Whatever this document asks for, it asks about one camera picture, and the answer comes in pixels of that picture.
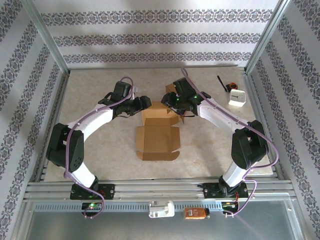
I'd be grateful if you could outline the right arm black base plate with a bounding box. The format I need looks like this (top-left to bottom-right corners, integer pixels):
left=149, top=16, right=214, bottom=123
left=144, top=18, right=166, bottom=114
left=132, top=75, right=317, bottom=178
left=203, top=182, right=250, bottom=200

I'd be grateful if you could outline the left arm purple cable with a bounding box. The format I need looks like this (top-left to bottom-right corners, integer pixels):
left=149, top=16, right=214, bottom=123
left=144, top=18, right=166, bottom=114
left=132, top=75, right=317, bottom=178
left=63, top=76, right=135, bottom=220

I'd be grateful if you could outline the white square clock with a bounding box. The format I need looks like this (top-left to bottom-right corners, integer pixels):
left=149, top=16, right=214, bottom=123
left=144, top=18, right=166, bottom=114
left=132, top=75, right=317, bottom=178
left=228, top=89, right=247, bottom=109

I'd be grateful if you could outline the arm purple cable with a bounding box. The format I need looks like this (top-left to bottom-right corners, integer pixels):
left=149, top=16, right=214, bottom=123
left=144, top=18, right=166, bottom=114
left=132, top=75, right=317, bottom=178
left=63, top=76, right=135, bottom=220
left=181, top=67, right=280, bottom=218

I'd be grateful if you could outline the slotted grey cable duct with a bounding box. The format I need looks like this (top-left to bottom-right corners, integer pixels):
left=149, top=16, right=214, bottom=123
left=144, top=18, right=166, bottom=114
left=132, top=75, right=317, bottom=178
left=33, top=201, right=223, bottom=213

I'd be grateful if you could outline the orange battery pack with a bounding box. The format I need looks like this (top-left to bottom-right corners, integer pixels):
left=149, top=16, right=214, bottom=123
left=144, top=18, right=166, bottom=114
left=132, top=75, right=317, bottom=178
left=183, top=207, right=210, bottom=221

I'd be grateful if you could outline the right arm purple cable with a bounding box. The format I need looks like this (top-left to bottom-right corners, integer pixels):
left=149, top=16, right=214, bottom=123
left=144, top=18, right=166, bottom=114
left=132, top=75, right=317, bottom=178
left=181, top=67, right=280, bottom=218

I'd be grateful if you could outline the aluminium mounting rail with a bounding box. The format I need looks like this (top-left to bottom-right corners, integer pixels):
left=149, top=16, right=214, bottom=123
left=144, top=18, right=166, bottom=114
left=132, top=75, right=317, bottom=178
left=23, top=177, right=295, bottom=201

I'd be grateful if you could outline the aluminium side rail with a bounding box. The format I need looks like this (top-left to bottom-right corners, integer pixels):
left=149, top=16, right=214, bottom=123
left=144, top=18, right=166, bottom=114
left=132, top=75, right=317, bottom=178
left=37, top=71, right=71, bottom=182
left=243, top=71, right=286, bottom=181

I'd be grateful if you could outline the controller board with wires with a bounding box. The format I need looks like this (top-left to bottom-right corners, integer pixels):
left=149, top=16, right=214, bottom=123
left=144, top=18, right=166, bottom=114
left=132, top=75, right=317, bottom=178
left=221, top=199, right=241, bottom=212

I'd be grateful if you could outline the controller board green light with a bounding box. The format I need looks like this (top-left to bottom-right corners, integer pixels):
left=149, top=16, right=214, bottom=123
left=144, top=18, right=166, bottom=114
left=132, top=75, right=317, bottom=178
left=81, top=202, right=103, bottom=211

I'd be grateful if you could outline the small black orange strap device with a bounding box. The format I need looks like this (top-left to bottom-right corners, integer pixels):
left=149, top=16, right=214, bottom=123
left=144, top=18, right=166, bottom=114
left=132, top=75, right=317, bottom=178
left=216, top=75, right=239, bottom=93

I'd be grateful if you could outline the white plastic holder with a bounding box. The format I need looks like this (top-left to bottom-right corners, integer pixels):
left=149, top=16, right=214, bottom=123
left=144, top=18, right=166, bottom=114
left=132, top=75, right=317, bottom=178
left=148, top=199, right=175, bottom=219

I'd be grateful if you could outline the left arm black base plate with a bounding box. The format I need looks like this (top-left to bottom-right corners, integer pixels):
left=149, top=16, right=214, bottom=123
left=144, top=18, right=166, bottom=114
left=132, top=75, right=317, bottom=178
left=69, top=183, right=116, bottom=201

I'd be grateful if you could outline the grey metal sheet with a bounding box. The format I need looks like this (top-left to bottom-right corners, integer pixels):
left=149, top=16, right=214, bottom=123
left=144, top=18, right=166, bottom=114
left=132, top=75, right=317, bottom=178
left=23, top=211, right=302, bottom=240

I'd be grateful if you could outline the aluminium frame post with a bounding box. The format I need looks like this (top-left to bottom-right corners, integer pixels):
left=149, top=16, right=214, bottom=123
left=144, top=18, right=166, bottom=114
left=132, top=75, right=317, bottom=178
left=243, top=0, right=293, bottom=74
left=21, top=0, right=71, bottom=76

